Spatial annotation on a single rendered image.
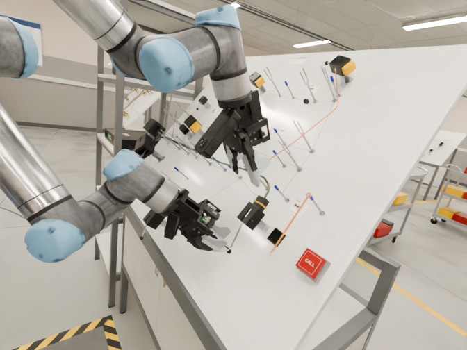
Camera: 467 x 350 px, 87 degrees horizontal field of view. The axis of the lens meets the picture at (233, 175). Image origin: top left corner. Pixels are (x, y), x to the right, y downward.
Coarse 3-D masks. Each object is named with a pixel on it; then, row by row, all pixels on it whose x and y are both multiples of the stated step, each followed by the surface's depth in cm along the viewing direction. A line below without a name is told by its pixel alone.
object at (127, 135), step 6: (108, 132) 155; (126, 132) 163; (132, 132) 166; (138, 132) 170; (144, 132) 174; (108, 138) 156; (126, 138) 144; (132, 138) 147; (126, 144) 142; (132, 144) 144
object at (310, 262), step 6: (306, 252) 57; (312, 252) 57; (300, 258) 57; (306, 258) 57; (312, 258) 56; (318, 258) 55; (300, 264) 57; (306, 264) 56; (312, 264) 55; (318, 264) 54; (324, 264) 55; (306, 270) 55; (312, 270) 54; (318, 270) 54; (312, 276) 54
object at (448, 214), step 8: (448, 168) 413; (448, 176) 413; (456, 184) 441; (448, 192) 417; (456, 192) 408; (464, 192) 404; (440, 200) 423; (464, 200) 395; (440, 208) 429; (448, 208) 435; (432, 216) 432; (440, 216) 422; (448, 216) 419; (456, 216) 408; (464, 216) 406; (456, 224) 404; (464, 224) 398
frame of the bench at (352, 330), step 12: (120, 276) 155; (120, 288) 156; (132, 288) 134; (348, 288) 99; (120, 300) 157; (360, 300) 93; (120, 312) 160; (144, 312) 119; (360, 312) 87; (372, 312) 88; (348, 324) 81; (360, 324) 82; (372, 324) 89; (336, 336) 76; (348, 336) 77; (156, 348) 107; (324, 348) 71; (336, 348) 72
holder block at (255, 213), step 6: (252, 204) 67; (246, 210) 67; (252, 210) 65; (258, 210) 65; (240, 216) 67; (246, 216) 66; (252, 216) 65; (258, 216) 66; (246, 222) 64; (252, 222) 66; (258, 222) 67; (252, 228) 67
